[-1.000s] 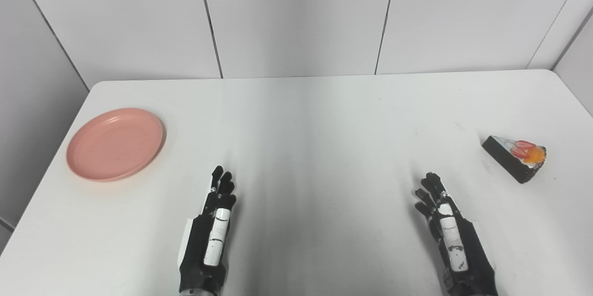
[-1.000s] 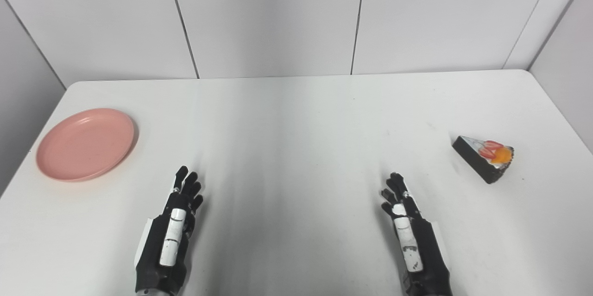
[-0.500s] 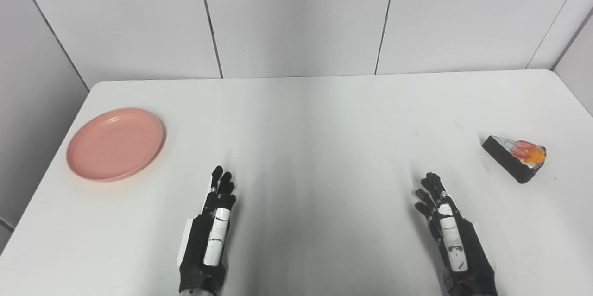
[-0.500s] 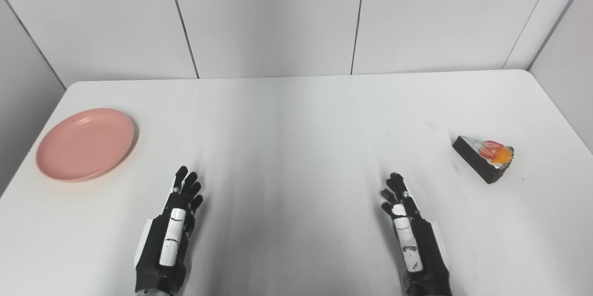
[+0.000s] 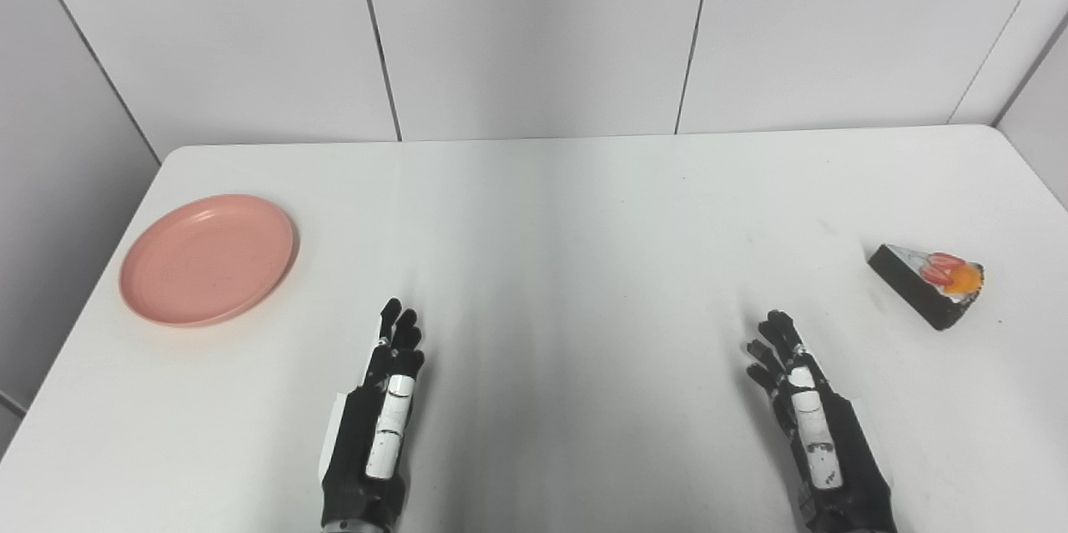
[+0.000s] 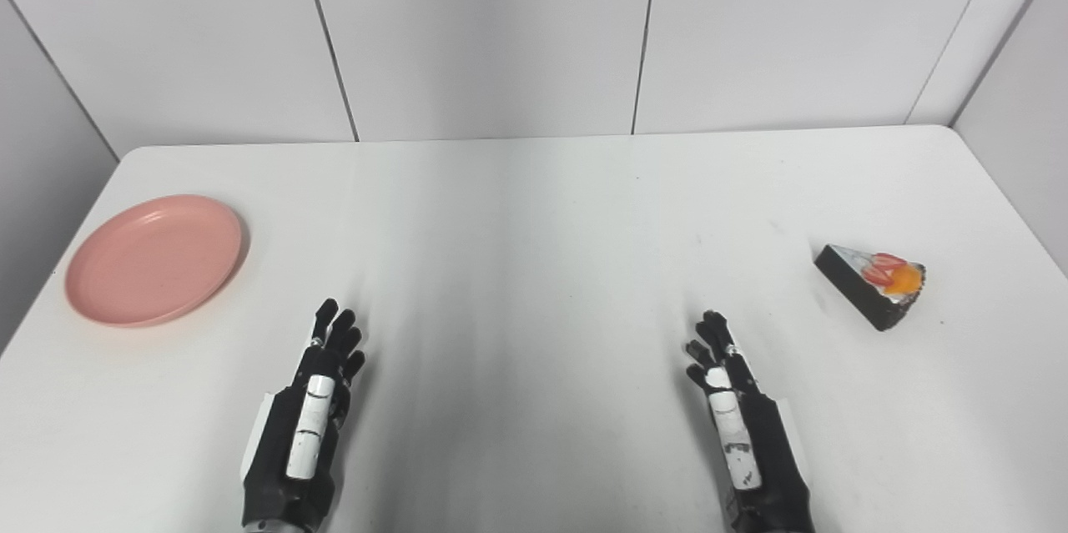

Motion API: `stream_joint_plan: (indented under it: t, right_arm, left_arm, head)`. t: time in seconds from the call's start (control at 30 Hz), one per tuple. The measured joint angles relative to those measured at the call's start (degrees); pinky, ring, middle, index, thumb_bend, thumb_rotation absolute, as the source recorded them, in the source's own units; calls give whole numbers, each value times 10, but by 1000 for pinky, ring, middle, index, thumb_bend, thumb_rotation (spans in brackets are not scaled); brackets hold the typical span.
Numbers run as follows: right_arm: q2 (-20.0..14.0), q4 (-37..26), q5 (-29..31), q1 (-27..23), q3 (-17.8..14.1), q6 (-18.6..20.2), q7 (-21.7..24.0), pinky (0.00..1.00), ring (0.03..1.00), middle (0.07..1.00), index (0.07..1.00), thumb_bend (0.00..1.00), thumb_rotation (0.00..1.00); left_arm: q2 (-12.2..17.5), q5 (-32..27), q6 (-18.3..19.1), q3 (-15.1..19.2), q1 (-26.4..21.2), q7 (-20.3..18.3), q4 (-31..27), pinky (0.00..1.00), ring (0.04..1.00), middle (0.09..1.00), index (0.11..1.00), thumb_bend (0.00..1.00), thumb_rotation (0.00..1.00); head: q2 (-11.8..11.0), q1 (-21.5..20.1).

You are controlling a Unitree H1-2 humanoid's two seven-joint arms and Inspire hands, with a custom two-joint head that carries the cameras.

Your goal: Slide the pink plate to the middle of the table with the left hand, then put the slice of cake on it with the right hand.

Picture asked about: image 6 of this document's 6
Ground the chocolate cake slice with fruit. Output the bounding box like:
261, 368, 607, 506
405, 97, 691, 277
814, 244, 927, 332

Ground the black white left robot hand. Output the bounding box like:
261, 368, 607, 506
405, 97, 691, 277
240, 298, 367, 533

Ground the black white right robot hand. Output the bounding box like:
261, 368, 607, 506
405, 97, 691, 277
686, 310, 816, 533

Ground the pink round plate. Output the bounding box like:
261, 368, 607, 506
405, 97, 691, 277
65, 194, 244, 328

